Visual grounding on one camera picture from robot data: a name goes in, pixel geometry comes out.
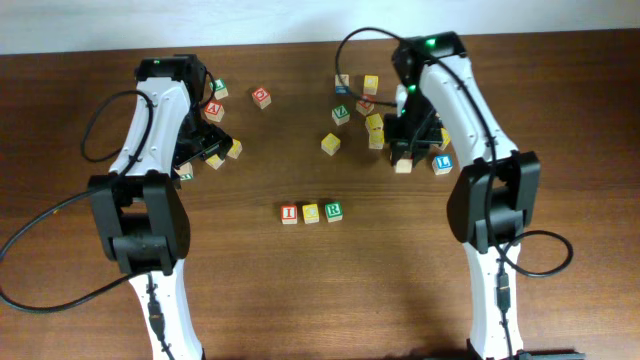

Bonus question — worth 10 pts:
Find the red a block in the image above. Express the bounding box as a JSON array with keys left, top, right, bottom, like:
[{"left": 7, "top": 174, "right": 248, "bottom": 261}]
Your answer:
[
  {"left": 394, "top": 158, "right": 413, "bottom": 174},
  {"left": 204, "top": 101, "right": 225, "bottom": 122}
]

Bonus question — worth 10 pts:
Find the red i block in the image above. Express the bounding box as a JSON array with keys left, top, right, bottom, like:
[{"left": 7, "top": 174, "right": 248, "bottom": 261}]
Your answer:
[
  {"left": 356, "top": 95, "right": 374, "bottom": 116},
  {"left": 280, "top": 205, "right": 298, "bottom": 225}
]

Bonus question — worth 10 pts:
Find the green R block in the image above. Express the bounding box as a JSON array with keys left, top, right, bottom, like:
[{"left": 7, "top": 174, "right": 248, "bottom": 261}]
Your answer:
[{"left": 325, "top": 202, "right": 344, "bottom": 222}]

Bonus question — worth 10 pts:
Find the yellow C block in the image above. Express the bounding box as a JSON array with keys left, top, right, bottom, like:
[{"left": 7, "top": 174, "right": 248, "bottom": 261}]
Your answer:
[{"left": 302, "top": 203, "right": 320, "bottom": 224}]

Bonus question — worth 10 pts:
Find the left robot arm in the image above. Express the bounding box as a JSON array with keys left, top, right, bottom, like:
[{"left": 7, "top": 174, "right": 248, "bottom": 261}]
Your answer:
[{"left": 88, "top": 54, "right": 233, "bottom": 359}]

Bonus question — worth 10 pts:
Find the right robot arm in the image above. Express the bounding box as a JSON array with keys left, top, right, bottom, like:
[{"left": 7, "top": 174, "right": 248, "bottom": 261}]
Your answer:
[{"left": 384, "top": 32, "right": 540, "bottom": 359}]

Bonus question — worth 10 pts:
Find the yellow G block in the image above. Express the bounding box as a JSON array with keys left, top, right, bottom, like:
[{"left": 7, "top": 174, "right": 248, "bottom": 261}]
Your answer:
[{"left": 205, "top": 155, "right": 225, "bottom": 170}]

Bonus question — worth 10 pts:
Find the yellow block right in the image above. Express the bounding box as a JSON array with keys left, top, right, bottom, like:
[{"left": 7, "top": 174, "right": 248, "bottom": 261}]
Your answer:
[{"left": 438, "top": 128, "right": 451, "bottom": 151}]

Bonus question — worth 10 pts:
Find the green-sided wooden block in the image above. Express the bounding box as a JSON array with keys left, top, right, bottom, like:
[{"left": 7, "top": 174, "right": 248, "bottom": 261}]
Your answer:
[{"left": 175, "top": 162, "right": 194, "bottom": 181}]

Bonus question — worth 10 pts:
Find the yellow O block left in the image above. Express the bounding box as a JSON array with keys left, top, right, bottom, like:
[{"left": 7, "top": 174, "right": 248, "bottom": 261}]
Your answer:
[{"left": 227, "top": 139, "right": 243, "bottom": 159}]

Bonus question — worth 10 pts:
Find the yellow o block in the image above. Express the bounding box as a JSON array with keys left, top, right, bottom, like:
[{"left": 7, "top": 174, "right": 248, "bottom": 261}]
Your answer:
[
  {"left": 321, "top": 133, "right": 341, "bottom": 156},
  {"left": 227, "top": 139, "right": 243, "bottom": 159}
]

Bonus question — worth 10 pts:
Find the yellow block middle upper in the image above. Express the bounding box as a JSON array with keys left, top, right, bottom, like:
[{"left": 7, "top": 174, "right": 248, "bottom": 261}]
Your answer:
[{"left": 365, "top": 114, "right": 384, "bottom": 132}]

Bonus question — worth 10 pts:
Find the blue L block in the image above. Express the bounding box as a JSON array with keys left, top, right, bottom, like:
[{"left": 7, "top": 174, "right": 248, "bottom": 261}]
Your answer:
[{"left": 432, "top": 154, "right": 453, "bottom": 175}]

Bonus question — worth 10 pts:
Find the yellow block middle lower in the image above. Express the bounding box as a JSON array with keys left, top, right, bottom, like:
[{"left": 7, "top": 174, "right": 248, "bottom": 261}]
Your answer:
[{"left": 368, "top": 129, "right": 385, "bottom": 150}]

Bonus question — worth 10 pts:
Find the green L block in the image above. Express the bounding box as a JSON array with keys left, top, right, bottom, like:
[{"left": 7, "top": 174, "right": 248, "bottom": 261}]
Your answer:
[{"left": 210, "top": 79, "right": 229, "bottom": 100}]

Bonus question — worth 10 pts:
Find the yellow block top row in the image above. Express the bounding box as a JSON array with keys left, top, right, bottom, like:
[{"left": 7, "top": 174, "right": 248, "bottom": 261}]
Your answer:
[{"left": 363, "top": 75, "right": 379, "bottom": 95}]

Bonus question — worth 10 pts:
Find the red C block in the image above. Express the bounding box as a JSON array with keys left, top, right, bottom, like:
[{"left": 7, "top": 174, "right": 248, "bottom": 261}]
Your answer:
[{"left": 251, "top": 87, "right": 272, "bottom": 109}]

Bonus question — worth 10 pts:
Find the green Z block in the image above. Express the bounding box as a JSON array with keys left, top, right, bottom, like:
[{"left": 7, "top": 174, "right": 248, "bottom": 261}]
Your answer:
[{"left": 331, "top": 105, "right": 350, "bottom": 126}]

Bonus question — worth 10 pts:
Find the blue-sided picture block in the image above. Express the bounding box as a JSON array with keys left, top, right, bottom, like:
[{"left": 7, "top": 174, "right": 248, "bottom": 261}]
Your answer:
[{"left": 335, "top": 74, "right": 349, "bottom": 95}]

